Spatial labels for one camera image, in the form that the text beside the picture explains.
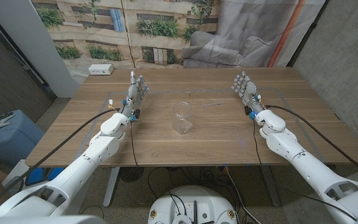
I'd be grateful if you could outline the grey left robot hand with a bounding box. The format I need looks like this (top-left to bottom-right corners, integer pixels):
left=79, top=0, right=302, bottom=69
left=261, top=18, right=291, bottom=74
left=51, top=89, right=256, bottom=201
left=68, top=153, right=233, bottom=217
left=119, top=70, right=150, bottom=123

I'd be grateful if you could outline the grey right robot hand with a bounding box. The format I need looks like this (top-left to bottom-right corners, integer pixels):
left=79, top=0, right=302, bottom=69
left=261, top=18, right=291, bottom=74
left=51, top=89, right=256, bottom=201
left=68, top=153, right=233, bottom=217
left=231, top=71, right=265, bottom=121

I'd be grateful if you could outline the clear plastic pipette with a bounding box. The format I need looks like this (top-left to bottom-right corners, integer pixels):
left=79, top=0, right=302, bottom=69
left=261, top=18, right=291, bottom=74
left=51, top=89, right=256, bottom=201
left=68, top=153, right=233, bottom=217
left=203, top=101, right=228, bottom=108

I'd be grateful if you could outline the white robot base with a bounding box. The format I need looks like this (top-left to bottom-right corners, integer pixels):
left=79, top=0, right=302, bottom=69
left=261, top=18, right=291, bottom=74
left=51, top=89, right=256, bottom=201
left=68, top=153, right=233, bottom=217
left=147, top=185, right=238, bottom=224

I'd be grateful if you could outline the clear hourglass plastic cup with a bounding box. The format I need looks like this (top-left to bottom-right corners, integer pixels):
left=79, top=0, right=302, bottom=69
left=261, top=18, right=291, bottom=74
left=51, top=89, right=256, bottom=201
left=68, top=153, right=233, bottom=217
left=172, top=101, right=194, bottom=135

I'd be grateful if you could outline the white power strip box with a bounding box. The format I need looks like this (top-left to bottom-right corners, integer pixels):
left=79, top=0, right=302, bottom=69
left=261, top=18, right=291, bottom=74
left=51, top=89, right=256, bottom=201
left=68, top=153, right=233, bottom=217
left=88, top=63, right=114, bottom=76

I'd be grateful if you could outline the printed fabric backdrop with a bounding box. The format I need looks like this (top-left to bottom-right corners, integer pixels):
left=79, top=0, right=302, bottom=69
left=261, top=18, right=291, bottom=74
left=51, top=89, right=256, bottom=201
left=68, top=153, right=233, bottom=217
left=31, top=0, right=326, bottom=85

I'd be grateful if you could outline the black backdrop stand pole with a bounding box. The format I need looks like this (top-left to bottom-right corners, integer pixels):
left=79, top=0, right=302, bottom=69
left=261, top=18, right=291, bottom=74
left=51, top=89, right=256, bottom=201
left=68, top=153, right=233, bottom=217
left=286, top=0, right=331, bottom=68

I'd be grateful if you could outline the black round floor fan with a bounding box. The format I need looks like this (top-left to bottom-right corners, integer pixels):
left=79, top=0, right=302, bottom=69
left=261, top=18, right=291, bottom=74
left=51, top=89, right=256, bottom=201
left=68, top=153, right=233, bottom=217
left=119, top=167, right=145, bottom=183

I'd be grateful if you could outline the white table leg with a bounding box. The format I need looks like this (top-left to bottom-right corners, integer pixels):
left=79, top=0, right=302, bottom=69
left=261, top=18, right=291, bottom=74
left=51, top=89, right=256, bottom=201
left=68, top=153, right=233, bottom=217
left=261, top=165, right=281, bottom=208
left=103, top=167, right=121, bottom=208

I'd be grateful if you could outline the blue and black floor item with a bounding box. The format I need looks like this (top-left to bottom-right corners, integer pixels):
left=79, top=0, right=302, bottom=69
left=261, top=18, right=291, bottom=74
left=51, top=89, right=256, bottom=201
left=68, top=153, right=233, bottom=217
left=25, top=167, right=65, bottom=187

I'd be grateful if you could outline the blue plastic bin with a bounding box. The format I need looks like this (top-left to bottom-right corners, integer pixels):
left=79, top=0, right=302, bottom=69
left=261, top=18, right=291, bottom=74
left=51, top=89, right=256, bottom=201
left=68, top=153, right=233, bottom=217
left=0, top=109, right=45, bottom=167

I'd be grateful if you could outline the white floor box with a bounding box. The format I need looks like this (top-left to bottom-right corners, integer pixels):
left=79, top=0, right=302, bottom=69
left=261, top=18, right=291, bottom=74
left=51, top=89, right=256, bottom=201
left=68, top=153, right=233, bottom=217
left=1, top=159, right=30, bottom=190

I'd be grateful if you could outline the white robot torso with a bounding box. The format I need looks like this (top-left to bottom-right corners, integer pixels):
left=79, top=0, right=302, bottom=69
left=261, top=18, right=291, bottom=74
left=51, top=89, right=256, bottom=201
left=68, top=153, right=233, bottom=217
left=0, top=213, right=358, bottom=224

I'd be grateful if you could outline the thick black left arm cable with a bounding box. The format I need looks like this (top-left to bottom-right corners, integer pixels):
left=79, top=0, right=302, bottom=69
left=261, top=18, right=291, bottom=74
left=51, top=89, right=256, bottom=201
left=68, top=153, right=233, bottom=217
left=0, top=108, right=121, bottom=211

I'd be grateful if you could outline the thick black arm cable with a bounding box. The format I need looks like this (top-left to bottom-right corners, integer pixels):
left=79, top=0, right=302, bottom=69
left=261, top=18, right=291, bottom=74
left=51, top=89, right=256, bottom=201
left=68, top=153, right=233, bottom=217
left=264, top=105, right=358, bottom=184
left=0, top=108, right=121, bottom=211

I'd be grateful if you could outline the thin black left wrist cable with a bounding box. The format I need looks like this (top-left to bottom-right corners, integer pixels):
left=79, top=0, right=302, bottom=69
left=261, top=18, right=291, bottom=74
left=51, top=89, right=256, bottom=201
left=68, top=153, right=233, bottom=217
left=130, top=120, right=144, bottom=187

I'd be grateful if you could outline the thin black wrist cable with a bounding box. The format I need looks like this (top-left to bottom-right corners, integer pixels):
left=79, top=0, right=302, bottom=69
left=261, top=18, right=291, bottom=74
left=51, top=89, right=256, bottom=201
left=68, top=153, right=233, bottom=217
left=130, top=120, right=144, bottom=187
left=252, top=119, right=358, bottom=222

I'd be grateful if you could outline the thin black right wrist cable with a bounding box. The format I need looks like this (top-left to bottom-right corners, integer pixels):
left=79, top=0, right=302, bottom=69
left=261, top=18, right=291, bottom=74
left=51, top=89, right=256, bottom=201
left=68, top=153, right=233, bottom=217
left=252, top=119, right=358, bottom=222

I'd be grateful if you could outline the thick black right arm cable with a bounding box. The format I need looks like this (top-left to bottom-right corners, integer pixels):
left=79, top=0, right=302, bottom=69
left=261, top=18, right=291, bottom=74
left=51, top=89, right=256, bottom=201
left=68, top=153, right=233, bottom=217
left=264, top=105, right=358, bottom=184

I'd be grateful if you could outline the grey floor cable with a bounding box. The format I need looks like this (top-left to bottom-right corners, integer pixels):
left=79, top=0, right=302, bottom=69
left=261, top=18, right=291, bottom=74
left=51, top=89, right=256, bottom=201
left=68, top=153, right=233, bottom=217
left=224, top=166, right=262, bottom=224

